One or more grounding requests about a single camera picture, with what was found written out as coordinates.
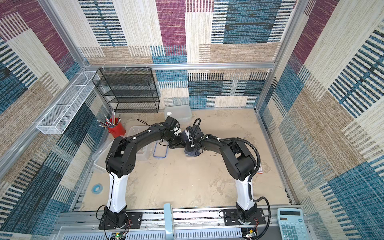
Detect clear lunch box lid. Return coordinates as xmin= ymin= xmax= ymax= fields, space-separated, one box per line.
xmin=92 ymin=140 xmax=113 ymax=173

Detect white mesh wall basket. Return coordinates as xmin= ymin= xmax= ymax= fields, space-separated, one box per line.
xmin=36 ymin=72 xmax=96 ymax=135

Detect black mesh shelf rack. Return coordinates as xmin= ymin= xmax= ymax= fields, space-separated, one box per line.
xmin=92 ymin=67 xmax=160 ymax=113

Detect lidded green-tinted lunch box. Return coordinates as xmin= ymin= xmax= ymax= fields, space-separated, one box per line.
xmin=164 ymin=105 xmax=192 ymax=123

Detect large clear plastic lunch box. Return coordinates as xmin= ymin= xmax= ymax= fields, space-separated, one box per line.
xmin=127 ymin=126 xmax=154 ymax=162

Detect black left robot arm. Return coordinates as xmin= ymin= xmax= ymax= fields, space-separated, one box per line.
xmin=103 ymin=120 xmax=184 ymax=228

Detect red pen cup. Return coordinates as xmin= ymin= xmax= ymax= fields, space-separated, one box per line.
xmin=107 ymin=118 xmax=126 ymax=138

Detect light blue calculator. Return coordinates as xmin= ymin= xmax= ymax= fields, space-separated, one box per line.
xmin=277 ymin=208 xmax=310 ymax=240

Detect black corrugated cable conduit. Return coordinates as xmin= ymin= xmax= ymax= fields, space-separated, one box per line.
xmin=191 ymin=117 xmax=272 ymax=240

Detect light blue rail clamp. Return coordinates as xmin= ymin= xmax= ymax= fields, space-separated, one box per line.
xmin=164 ymin=203 xmax=175 ymax=240

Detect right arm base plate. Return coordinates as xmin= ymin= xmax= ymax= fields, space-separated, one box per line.
xmin=219 ymin=208 xmax=267 ymax=226

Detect blue-rimmed small box lid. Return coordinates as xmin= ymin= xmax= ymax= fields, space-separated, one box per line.
xmin=153 ymin=141 xmax=169 ymax=159

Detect dark blue cloth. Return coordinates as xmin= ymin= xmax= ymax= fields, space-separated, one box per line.
xmin=181 ymin=130 xmax=203 ymax=157

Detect aluminium front rail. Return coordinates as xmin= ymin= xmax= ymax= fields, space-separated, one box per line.
xmin=50 ymin=205 xmax=304 ymax=240

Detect blue tape roll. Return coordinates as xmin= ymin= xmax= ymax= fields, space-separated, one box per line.
xmin=91 ymin=184 xmax=103 ymax=195

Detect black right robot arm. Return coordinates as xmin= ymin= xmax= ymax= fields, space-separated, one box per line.
xmin=181 ymin=128 xmax=261 ymax=224

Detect small red white card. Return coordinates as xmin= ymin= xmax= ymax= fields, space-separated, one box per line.
xmin=257 ymin=165 xmax=263 ymax=174

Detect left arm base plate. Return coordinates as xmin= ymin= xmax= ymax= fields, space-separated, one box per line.
xmin=99 ymin=211 xmax=143 ymax=230

